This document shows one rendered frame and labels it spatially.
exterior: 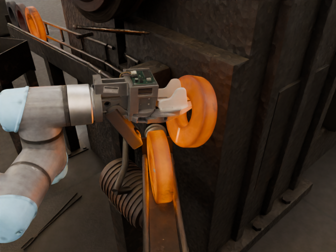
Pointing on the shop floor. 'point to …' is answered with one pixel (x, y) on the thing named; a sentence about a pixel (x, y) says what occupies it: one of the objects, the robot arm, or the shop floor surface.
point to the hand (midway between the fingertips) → (190, 104)
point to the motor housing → (125, 205)
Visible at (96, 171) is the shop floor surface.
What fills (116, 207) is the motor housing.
